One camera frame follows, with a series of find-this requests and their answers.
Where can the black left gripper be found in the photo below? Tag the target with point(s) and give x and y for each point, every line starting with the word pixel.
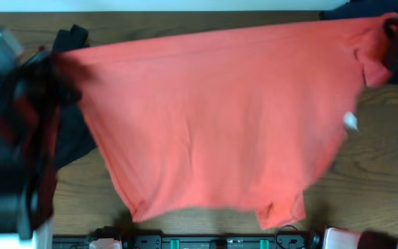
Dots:
pixel 42 68

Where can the red printed t-shirt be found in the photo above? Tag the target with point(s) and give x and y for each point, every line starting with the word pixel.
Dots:
pixel 245 118

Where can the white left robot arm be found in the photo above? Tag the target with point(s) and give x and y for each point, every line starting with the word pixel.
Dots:
pixel 40 237

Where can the navy blue folded garment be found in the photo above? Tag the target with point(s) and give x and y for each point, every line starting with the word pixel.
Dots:
pixel 360 9

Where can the black t-shirt white logo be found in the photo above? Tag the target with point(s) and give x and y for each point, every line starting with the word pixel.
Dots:
pixel 74 139

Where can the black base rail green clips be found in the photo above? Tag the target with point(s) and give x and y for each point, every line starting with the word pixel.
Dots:
pixel 110 237

